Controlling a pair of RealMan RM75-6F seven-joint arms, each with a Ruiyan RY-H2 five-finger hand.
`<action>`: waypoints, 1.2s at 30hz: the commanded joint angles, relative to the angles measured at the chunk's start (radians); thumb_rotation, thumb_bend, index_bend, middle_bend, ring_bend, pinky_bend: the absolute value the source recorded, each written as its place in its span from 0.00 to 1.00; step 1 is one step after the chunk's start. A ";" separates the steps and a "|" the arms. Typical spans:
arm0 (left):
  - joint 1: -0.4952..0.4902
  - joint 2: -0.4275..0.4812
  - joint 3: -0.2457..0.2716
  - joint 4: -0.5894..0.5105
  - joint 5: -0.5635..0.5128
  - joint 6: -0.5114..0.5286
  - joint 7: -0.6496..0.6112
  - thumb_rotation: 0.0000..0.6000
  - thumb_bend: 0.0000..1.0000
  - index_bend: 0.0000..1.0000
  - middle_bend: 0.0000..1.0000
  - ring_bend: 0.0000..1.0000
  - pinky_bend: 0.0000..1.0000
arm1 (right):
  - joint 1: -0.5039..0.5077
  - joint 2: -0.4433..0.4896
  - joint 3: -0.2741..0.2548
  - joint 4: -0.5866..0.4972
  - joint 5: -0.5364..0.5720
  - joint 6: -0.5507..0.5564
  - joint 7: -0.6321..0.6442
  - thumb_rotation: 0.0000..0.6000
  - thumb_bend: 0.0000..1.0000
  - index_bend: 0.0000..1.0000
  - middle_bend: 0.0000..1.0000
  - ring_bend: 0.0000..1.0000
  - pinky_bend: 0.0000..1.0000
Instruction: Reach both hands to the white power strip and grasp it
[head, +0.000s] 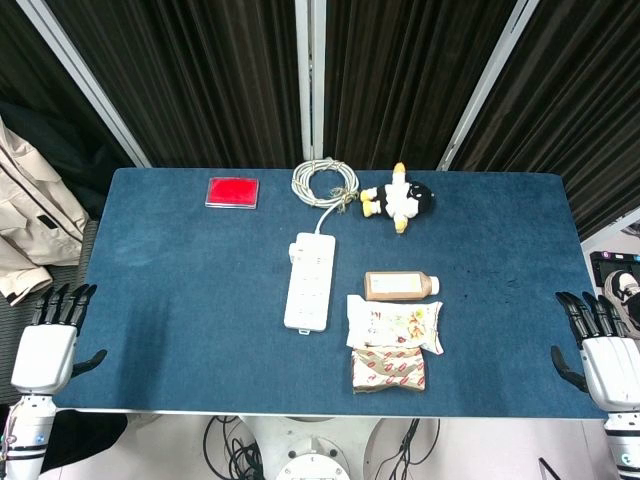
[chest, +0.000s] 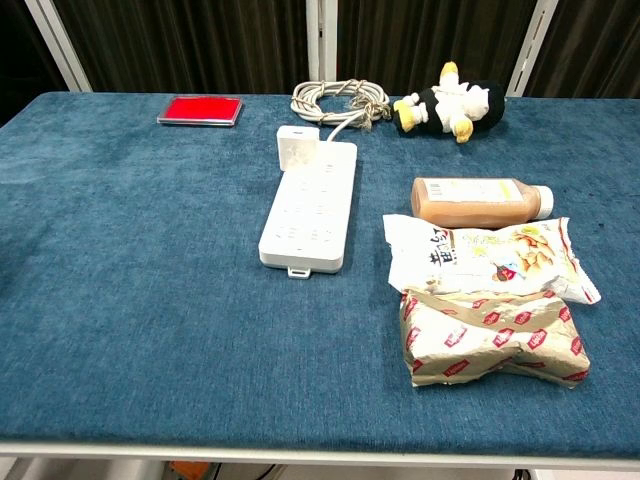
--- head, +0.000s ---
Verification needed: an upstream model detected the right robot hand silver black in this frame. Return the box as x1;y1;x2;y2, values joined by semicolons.
549;291;640;414

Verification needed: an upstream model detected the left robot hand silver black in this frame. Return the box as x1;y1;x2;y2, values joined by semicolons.
9;283;109;397

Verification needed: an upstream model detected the white power strip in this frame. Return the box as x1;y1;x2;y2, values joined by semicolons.
283;231;338;335

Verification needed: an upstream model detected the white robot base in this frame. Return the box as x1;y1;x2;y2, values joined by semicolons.
239;415;385;480

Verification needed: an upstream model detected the white black sneaker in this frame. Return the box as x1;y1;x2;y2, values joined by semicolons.
602;269;640;341

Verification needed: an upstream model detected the black box with coloured label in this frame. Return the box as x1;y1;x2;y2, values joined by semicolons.
588;249;640;301

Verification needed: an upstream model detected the beige jacket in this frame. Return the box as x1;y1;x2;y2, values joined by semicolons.
0;115;91;307

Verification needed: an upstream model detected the blue felt table mat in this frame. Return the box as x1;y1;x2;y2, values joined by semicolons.
52;167;615;420

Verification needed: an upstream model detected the black garment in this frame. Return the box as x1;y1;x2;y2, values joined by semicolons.
0;97;124;221

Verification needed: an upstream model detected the white snack bag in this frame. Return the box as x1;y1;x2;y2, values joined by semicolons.
345;294;446;357

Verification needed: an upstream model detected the brown red printed snack bag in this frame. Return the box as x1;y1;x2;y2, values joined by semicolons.
350;346;427;395

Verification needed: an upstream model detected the brown drink bottle white cap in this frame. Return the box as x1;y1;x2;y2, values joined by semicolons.
364;271;442;302

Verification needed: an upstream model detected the red flat box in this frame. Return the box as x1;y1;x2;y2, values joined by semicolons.
204;176;261;211

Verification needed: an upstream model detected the black pleated curtain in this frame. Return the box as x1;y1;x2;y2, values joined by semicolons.
451;0;640;242
323;0;522;172
45;0;307;169

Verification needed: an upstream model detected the black white penguin plush toy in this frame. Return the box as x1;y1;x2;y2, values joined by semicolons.
359;161;436;235

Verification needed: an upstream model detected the black floor cable bundle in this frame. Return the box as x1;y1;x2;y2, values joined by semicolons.
202;415;265;480
373;418;442;480

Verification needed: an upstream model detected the white frame post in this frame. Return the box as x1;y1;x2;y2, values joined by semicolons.
436;0;545;172
293;0;327;162
16;0;152;169

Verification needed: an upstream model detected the coiled grey-white power cable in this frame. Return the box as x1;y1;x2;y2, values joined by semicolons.
291;157;361;235

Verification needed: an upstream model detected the brown twine cable tie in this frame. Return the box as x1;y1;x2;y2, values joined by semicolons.
328;185;357;215

